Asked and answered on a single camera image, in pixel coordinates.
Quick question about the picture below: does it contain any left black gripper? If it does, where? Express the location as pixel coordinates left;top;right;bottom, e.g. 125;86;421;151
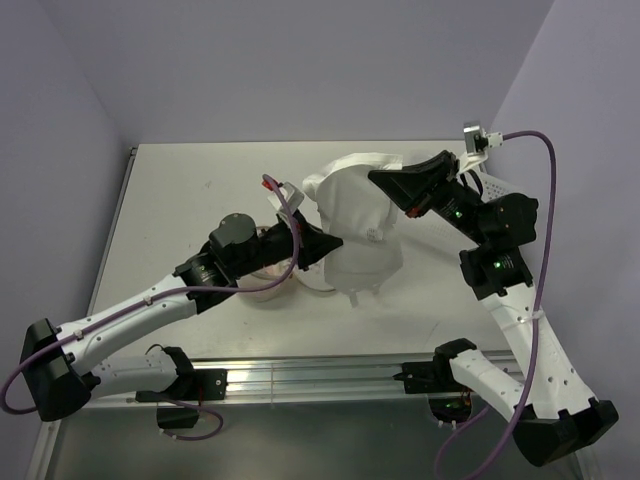
231;208;342;278

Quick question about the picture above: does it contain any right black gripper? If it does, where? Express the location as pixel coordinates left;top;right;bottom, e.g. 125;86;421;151
368;149;490;246

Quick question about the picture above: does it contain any white garment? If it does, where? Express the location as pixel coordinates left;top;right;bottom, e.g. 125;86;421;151
302;152;403;307

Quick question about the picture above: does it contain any white mesh laundry bag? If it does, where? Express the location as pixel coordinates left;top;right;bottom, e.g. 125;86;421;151
239;224;336;304

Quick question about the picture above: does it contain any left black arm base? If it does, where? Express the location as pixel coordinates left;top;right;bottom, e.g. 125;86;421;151
135;368;228;441

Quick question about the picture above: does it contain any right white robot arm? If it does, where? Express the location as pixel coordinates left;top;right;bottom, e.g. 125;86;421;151
368;151;619;467

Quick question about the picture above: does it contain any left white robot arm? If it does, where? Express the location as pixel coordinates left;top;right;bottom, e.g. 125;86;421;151
19;212;343;422

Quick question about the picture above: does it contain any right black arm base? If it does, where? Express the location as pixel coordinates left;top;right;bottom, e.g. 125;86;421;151
393;338;490;430

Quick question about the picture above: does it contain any clear plastic perforated basket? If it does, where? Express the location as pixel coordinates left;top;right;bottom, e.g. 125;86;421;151
399;164;519;251

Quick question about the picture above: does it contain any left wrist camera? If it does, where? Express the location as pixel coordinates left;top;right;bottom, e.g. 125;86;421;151
262;180;305;215

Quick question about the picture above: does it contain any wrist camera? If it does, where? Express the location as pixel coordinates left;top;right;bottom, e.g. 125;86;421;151
459;121;504;173
262;180;305;215

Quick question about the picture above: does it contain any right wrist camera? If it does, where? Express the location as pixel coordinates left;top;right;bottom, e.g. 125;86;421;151
459;121;504;173

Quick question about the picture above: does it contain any aluminium rail frame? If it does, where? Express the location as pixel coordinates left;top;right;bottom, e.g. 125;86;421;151
29;142;601;480

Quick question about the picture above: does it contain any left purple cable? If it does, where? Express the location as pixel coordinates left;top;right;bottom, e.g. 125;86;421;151
0;173;304;415

